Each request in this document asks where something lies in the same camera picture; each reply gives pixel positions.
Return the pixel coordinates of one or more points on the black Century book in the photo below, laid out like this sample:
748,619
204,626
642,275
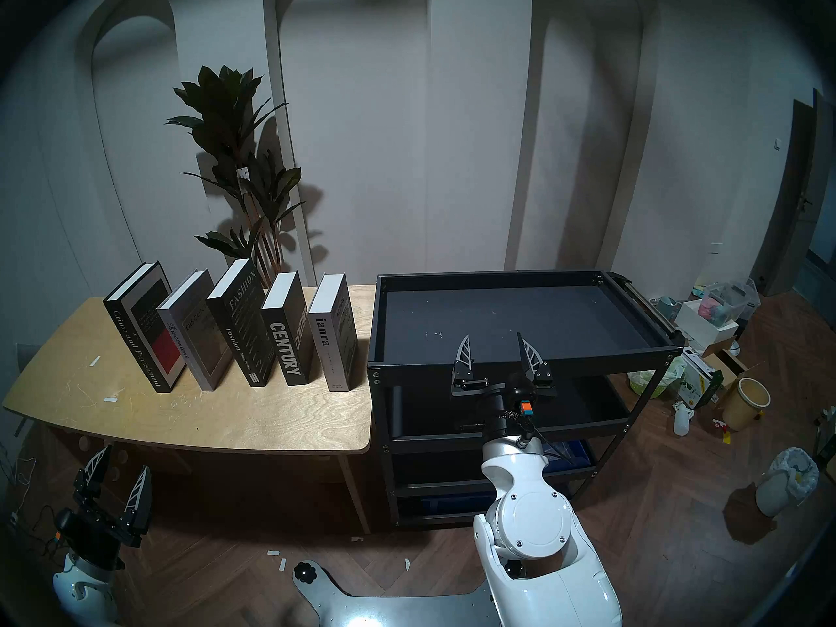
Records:
287,338

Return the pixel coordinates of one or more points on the light green plastic bag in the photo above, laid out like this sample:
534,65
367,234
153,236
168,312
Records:
646,384

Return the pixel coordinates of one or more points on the black Fashion book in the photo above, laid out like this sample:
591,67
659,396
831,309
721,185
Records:
245,325

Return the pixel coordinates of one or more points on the grey metal robot base plate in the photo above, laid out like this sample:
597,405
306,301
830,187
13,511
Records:
392,609

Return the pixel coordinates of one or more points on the blue bin with clear bag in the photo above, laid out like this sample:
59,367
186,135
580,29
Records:
568,452

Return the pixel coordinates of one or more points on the tall green potted plant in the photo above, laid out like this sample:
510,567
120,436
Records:
225,110

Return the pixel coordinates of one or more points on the dark door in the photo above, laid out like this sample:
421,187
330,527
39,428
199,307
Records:
793,194

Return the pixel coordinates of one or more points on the brown cardboard box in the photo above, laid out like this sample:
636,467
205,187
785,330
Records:
730,363

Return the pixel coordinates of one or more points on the light grey Iaura book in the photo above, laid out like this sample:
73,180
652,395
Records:
330,338

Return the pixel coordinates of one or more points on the blue plastic bin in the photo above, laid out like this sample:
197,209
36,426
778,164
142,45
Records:
450,501

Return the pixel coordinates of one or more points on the Crime and Punishment book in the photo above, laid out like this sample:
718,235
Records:
147,325

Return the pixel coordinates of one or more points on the red and yellow small item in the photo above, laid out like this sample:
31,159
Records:
725,430

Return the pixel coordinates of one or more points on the beige bucket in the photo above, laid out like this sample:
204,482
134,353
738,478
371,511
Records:
744,407

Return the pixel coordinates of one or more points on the light wooden display table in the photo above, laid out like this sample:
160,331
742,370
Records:
196,410

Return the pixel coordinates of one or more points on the black metal shelf cart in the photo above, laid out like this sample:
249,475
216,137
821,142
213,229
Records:
509,319

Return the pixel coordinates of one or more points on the grey Discontent book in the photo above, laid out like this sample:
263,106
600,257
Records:
199,335

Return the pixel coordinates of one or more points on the teal mug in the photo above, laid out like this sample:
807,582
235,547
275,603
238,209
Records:
667,305

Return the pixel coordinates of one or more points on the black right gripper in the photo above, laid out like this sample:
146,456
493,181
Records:
499,403

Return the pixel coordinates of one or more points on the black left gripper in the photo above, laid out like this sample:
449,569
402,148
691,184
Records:
91,534

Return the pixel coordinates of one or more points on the white bin with bag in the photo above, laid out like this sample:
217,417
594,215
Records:
787,479

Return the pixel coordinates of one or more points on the black star knob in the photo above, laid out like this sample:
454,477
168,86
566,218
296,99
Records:
304,572

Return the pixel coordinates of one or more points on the white cardboard box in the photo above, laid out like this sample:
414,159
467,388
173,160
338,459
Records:
702,332

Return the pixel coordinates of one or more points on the white spray bottle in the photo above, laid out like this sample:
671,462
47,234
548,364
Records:
682,420

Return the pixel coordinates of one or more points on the green and white carton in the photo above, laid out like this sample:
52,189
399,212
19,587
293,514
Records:
699,377

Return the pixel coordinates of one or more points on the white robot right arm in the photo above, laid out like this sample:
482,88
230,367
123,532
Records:
535,528

